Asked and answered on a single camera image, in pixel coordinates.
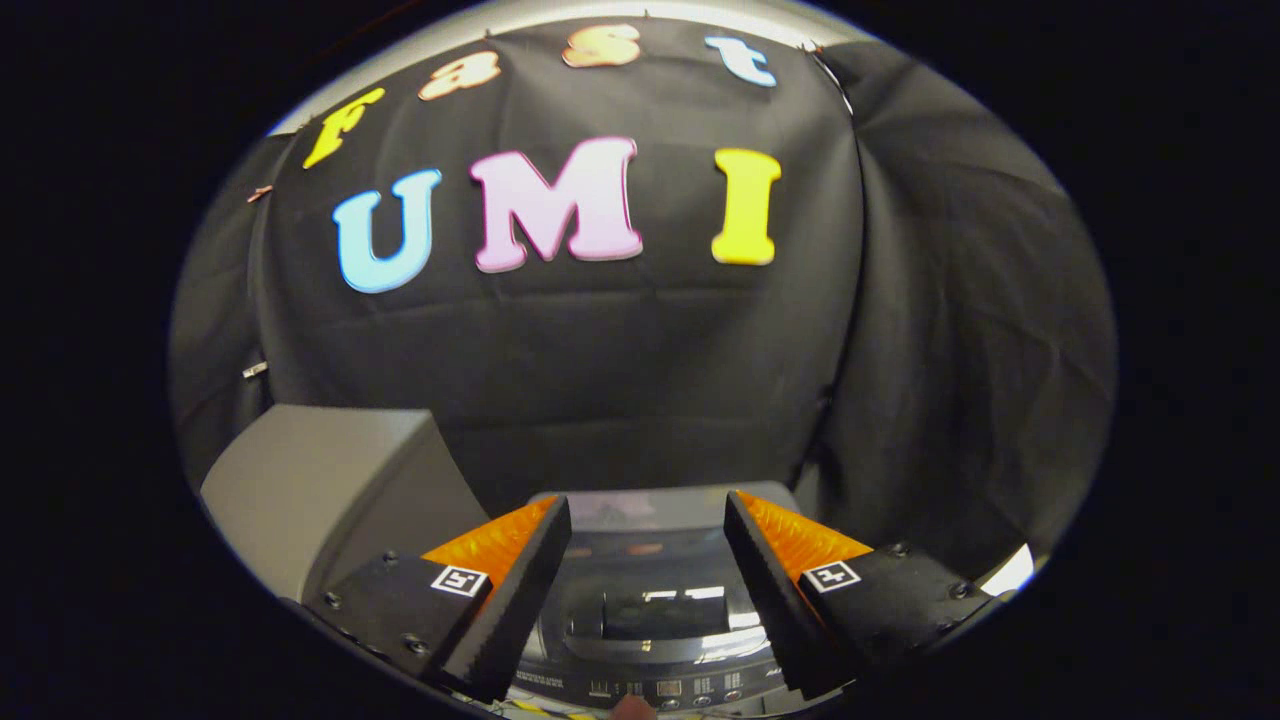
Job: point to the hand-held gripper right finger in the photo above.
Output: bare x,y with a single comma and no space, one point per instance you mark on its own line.
762,585

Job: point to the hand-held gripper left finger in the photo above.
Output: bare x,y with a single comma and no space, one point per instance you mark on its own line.
530,580

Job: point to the black backdrop cloth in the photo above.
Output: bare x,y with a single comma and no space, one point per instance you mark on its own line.
640,360

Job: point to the white clip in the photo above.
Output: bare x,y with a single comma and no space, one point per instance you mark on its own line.
255,370

